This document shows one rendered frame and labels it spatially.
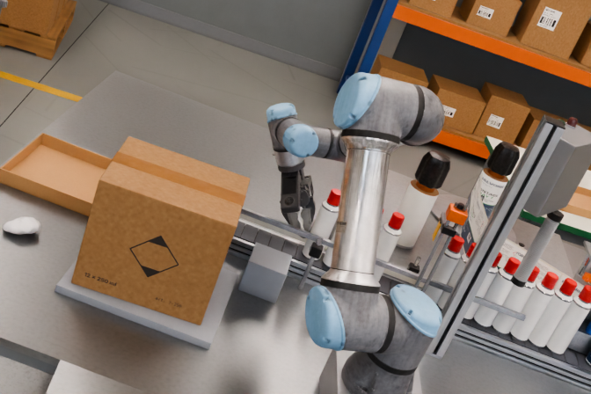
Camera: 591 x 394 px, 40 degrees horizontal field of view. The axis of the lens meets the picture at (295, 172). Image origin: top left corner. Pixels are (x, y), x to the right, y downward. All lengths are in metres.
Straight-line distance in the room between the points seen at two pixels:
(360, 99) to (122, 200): 0.54
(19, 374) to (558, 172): 1.60
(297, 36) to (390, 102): 4.84
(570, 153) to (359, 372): 0.66
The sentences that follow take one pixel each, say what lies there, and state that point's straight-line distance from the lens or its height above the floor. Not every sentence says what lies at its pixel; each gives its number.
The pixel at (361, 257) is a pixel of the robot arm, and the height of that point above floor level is 1.22.
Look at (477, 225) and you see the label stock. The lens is 2.45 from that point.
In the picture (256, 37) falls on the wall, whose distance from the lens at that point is 6.41.
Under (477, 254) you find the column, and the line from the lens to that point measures 1.98.
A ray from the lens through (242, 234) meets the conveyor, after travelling 2.17.
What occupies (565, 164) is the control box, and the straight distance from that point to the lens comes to 1.89.
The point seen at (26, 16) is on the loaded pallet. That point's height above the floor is 0.23.
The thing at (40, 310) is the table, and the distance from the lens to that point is 1.81.
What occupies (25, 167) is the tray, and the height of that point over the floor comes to 0.83.
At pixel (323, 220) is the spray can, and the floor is 1.01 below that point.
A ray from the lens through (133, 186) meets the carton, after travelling 1.73.
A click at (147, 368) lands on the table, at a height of 0.83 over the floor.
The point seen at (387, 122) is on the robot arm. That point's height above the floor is 1.45.
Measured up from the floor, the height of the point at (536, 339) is 0.90.
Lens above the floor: 1.96
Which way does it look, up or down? 25 degrees down
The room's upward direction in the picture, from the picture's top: 21 degrees clockwise
